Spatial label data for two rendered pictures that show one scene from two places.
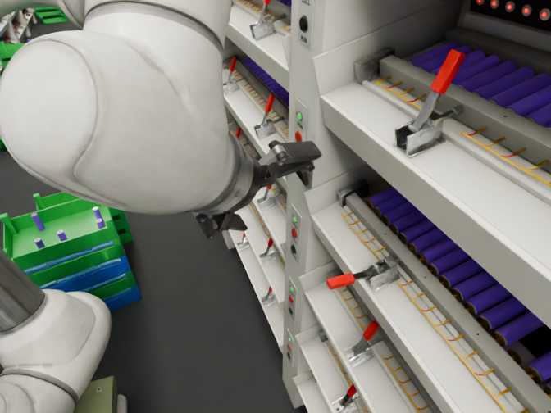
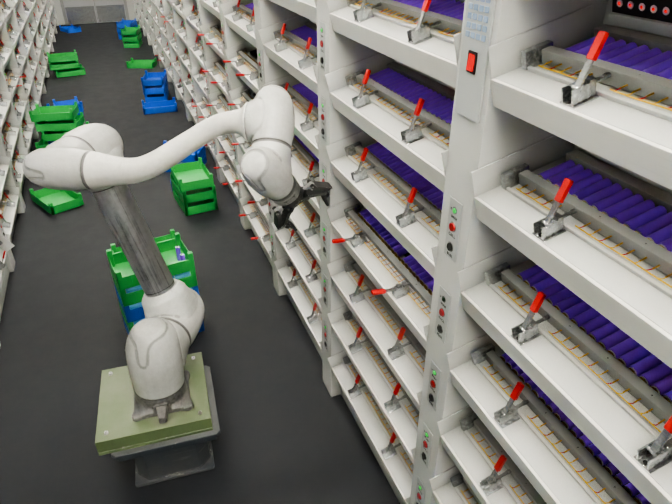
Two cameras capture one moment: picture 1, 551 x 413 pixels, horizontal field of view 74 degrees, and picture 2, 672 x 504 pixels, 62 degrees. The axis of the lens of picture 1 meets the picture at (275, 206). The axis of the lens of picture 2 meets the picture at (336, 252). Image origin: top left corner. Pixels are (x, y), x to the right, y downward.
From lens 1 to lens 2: 1.16 m
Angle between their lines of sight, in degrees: 8
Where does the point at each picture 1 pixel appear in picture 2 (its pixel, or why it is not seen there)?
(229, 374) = (281, 377)
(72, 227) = not seen: hidden behind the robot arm
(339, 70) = (338, 151)
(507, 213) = (375, 195)
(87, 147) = (264, 172)
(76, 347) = (191, 311)
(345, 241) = (345, 231)
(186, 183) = (281, 185)
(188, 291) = (244, 325)
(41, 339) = (175, 300)
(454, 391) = (376, 272)
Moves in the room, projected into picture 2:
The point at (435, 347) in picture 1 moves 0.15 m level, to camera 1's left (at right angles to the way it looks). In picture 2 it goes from (374, 261) to (318, 261)
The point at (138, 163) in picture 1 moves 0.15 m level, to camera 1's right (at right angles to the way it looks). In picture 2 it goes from (272, 177) to (334, 177)
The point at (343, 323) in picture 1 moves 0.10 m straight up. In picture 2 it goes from (351, 287) to (351, 260)
